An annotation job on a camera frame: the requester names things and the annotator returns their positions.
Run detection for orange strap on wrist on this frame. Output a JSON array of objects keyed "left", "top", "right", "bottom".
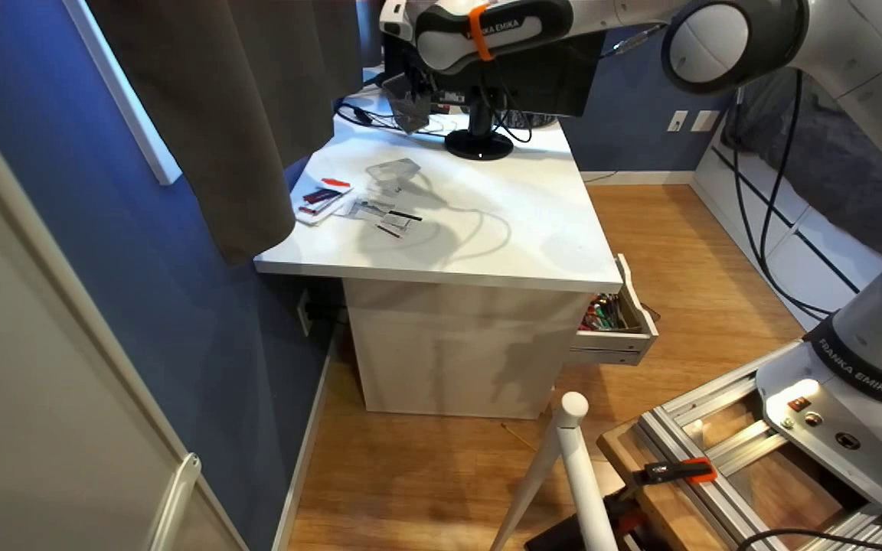
[{"left": 462, "top": 4, "right": 497, "bottom": 66}]

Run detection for black base cables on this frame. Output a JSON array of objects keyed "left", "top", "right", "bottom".
[{"left": 731, "top": 525, "right": 882, "bottom": 551}]

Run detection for white bed frame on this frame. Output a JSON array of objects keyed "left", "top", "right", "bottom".
[{"left": 690, "top": 140, "right": 882, "bottom": 330}]

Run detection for colourful items inside drawer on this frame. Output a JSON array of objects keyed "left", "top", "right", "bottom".
[{"left": 578, "top": 295, "right": 633, "bottom": 336}]

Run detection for grey blanket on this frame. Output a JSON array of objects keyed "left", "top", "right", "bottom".
[{"left": 724, "top": 69, "right": 882, "bottom": 262}]

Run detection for white rounded bar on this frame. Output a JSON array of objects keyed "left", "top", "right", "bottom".
[{"left": 143, "top": 454, "right": 206, "bottom": 551}]

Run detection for white window frame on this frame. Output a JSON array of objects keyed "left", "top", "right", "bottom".
[{"left": 57, "top": 0, "right": 185, "bottom": 189}]

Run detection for aluminium rail base frame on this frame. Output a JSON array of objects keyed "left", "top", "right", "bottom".
[{"left": 633, "top": 350, "right": 882, "bottom": 551}]

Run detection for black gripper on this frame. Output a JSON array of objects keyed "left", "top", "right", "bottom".
[{"left": 382, "top": 59, "right": 441, "bottom": 125}]

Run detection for white door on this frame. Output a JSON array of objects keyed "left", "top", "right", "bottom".
[{"left": 0, "top": 86, "right": 250, "bottom": 551}]

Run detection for brown curtain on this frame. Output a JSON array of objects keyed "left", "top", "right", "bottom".
[{"left": 86, "top": 0, "right": 382, "bottom": 263}]

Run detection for white tripod pole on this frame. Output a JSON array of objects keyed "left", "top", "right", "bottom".
[{"left": 488, "top": 389, "right": 621, "bottom": 551}]

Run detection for white paper with black pen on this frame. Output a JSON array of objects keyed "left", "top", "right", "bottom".
[{"left": 352, "top": 197, "right": 426, "bottom": 246}]

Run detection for white desk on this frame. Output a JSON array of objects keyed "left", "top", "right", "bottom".
[{"left": 250, "top": 111, "right": 660, "bottom": 423}]

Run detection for wooden base board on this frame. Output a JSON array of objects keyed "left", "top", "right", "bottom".
[{"left": 598, "top": 416, "right": 735, "bottom": 551}]

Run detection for white low wall plug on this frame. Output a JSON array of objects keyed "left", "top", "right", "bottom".
[{"left": 295, "top": 295, "right": 320, "bottom": 341}]

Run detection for orange and black clamp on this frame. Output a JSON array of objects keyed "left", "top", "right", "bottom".
[{"left": 628, "top": 455, "right": 720, "bottom": 491}]

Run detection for black computer monitor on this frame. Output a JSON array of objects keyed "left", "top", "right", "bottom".
[{"left": 377, "top": 26, "right": 606, "bottom": 163}]

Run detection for open white desk drawer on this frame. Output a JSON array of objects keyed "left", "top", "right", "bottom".
[{"left": 574, "top": 254, "right": 660, "bottom": 367}]

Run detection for black hanging robot cables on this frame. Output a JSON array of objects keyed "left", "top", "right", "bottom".
[{"left": 727, "top": 72, "right": 837, "bottom": 321}]

